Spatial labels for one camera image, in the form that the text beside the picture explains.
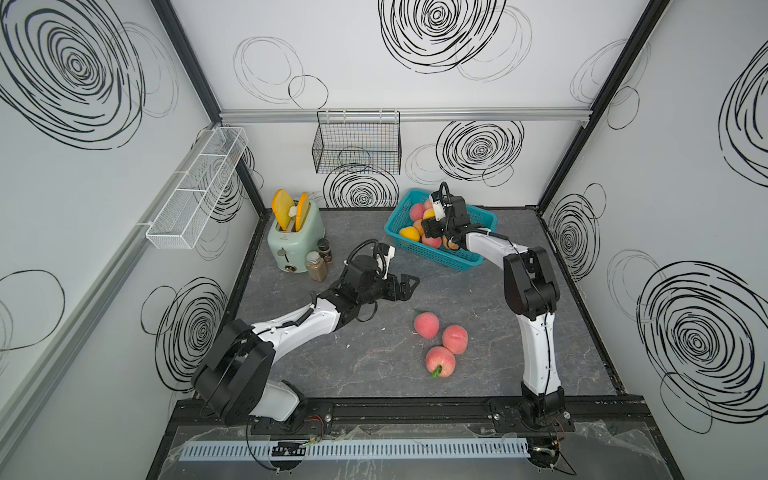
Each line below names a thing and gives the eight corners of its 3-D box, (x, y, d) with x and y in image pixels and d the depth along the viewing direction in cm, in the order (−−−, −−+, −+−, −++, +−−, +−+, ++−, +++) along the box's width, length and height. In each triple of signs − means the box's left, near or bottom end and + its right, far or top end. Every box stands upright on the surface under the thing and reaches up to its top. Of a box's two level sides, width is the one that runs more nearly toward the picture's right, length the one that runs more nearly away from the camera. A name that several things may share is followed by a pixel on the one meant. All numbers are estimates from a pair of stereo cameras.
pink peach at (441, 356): (427, 378, 81) (429, 371, 76) (425, 352, 85) (427, 345, 81) (453, 378, 81) (457, 371, 76) (450, 352, 85) (453, 345, 81)
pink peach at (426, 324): (415, 339, 89) (416, 331, 84) (414, 321, 92) (415, 312, 88) (437, 339, 89) (439, 331, 84) (435, 321, 92) (437, 312, 88)
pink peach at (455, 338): (443, 356, 85) (447, 348, 80) (440, 332, 90) (444, 323, 85) (466, 356, 85) (471, 348, 80) (462, 332, 90) (467, 323, 85)
